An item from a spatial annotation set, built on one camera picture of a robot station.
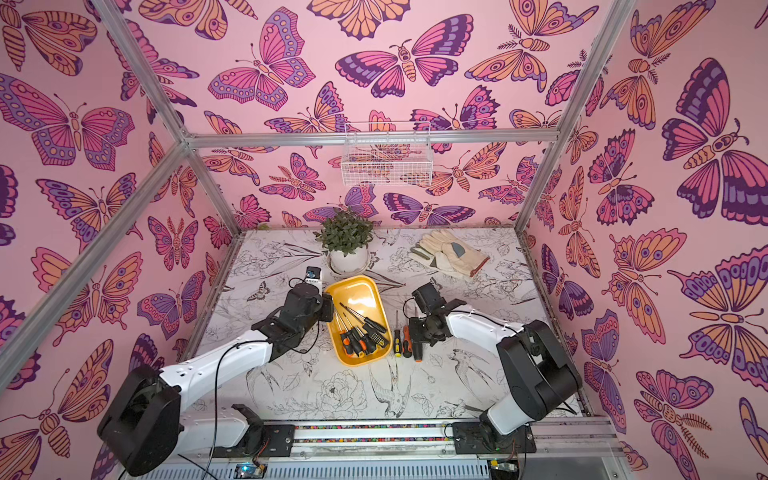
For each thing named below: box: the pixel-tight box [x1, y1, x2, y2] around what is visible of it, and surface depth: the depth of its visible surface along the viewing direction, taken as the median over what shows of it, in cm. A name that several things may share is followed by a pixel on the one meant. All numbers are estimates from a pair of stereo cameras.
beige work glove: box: [420, 230, 490, 277], surface depth 114 cm
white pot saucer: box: [327, 256, 371, 277], surface depth 111 cm
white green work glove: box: [410, 246, 473, 279], surface depth 111 cm
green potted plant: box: [314, 208, 374, 257], surface depth 94 cm
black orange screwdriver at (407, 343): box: [402, 325, 412, 358], surface depth 89 cm
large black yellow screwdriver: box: [342, 312, 390, 347], surface depth 88 cm
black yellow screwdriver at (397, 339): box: [393, 310, 403, 358], surface depth 89 cm
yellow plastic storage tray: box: [325, 275, 392, 367], surface depth 91 cm
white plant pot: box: [330, 245, 368, 273], surface depth 109 cm
